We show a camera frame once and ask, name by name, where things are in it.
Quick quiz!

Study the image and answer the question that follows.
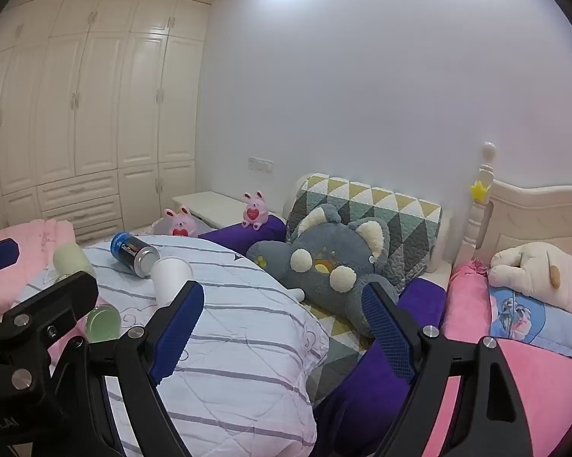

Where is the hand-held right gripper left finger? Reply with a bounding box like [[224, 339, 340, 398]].
[[88, 280, 205, 457]]

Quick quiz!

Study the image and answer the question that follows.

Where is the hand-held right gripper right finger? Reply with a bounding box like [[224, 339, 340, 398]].
[[361, 282, 548, 457]]

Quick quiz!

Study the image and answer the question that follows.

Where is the white cup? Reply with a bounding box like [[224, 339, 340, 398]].
[[151, 257, 194, 306]]

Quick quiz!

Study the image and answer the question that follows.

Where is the pale green cup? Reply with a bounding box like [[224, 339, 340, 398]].
[[52, 242, 97, 283]]

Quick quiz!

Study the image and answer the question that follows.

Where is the clear green cup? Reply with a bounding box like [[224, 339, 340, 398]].
[[85, 305, 122, 344]]

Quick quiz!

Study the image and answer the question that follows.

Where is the triangle patterned bed sheet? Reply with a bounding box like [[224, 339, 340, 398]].
[[295, 290, 378, 403]]

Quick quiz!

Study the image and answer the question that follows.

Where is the purple blanket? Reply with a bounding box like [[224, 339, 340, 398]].
[[198, 214, 447, 457]]

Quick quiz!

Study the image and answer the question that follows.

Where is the white striped quilt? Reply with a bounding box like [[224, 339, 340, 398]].
[[26, 235, 332, 457]]

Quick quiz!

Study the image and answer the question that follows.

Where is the blue metal can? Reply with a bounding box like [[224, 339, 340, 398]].
[[111, 232, 162, 279]]

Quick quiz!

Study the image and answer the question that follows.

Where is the grey cat plush toy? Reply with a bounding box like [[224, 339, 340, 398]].
[[246, 203, 402, 339]]

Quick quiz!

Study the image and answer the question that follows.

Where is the triangle patterned cushion cover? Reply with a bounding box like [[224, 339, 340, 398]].
[[286, 173, 443, 292]]

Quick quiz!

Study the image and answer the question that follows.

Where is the pink bunny toy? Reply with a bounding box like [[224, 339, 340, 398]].
[[241, 191, 269, 229], [165, 205, 200, 239]]

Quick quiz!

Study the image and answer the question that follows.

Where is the white nightstand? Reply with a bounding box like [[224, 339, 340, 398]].
[[172, 191, 283, 230]]

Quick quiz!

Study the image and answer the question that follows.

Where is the blue cartoon pillow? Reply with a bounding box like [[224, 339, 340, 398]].
[[488, 286, 572, 365]]

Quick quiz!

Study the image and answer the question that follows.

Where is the cream plush toy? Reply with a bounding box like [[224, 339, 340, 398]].
[[487, 241, 572, 321]]

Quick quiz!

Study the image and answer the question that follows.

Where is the pink fleece blanket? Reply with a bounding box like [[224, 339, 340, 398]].
[[376, 258, 572, 457]]

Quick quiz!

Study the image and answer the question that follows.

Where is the cream wardrobe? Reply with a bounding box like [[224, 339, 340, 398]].
[[0, 0, 213, 244]]

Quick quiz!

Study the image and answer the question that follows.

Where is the cream wooden headboard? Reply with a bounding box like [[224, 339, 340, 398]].
[[457, 141, 572, 268]]

